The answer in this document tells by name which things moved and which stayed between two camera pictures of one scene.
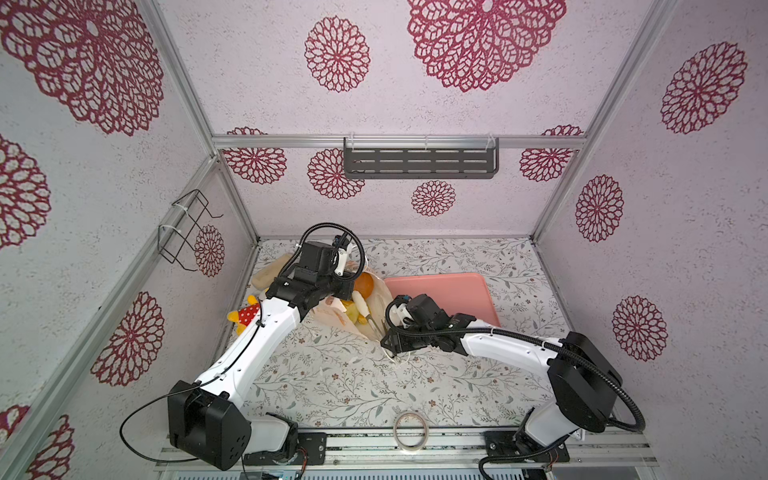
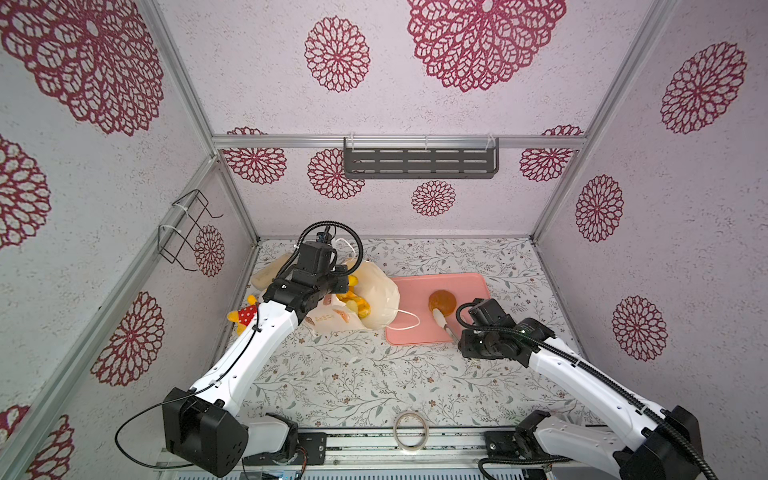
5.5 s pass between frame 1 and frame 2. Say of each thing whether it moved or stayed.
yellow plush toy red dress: stayed
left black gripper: stayed
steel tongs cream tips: moved
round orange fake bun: moved
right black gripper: moved
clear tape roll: stayed
